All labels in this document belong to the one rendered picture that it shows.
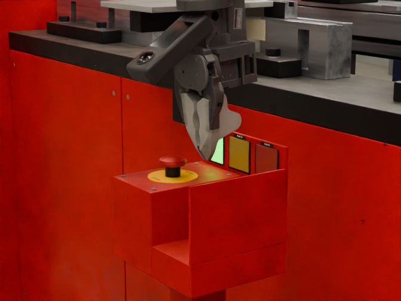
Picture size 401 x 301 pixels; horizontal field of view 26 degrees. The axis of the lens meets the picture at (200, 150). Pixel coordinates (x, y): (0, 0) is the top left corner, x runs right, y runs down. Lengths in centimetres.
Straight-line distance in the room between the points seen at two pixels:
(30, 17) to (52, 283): 71
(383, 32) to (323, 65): 28
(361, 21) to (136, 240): 79
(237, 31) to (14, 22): 133
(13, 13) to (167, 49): 136
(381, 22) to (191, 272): 82
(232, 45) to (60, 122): 108
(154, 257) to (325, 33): 53
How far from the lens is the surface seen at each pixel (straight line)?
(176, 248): 118
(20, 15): 239
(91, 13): 221
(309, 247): 142
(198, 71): 109
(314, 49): 153
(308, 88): 143
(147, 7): 149
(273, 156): 118
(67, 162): 214
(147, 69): 104
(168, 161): 122
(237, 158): 125
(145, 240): 120
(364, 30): 180
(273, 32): 161
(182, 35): 107
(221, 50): 109
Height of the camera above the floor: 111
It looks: 14 degrees down
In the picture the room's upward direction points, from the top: straight up
